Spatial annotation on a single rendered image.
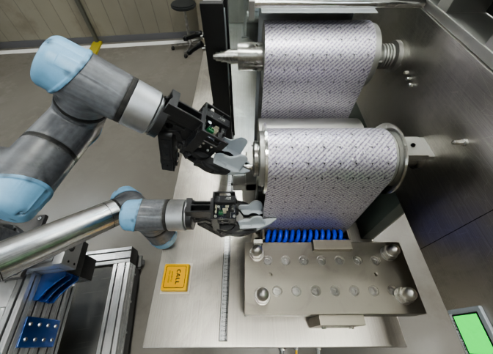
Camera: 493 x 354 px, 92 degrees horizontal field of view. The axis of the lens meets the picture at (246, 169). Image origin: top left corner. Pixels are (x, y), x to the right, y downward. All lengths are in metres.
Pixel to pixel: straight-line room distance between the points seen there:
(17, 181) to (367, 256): 0.69
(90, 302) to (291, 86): 1.47
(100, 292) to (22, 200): 1.27
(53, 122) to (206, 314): 0.56
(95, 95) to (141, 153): 1.96
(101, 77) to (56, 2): 3.91
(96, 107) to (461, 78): 0.58
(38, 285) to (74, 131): 0.86
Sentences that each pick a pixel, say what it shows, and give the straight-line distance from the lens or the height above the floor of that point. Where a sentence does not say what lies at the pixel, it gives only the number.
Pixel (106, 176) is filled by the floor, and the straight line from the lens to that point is 2.31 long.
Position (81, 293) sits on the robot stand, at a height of 0.21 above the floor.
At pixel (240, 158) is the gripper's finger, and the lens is 0.45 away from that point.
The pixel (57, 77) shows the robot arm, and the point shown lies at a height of 1.47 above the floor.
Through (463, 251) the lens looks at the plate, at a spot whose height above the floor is 1.24.
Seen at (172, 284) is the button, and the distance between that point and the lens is 0.75.
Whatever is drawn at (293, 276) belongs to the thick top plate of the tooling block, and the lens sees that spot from 0.63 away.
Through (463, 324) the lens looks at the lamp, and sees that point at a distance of 0.58.
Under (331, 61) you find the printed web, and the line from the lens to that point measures 0.59.
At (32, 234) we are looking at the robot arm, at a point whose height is 1.15.
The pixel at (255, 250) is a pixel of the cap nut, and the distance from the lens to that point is 0.59.
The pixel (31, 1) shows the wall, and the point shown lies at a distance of 4.42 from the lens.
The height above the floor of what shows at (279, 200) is 1.18.
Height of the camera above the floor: 1.64
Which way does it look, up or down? 54 degrees down
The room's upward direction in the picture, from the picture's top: straight up
